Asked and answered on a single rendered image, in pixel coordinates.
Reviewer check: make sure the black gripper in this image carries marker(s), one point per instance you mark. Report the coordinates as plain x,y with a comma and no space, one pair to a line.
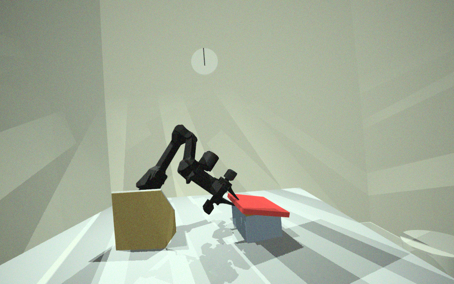
208,205

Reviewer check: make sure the red rectangular lid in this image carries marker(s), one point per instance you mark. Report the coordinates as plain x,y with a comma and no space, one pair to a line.
256,205

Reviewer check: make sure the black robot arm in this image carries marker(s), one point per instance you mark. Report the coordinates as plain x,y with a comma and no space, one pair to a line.
189,168

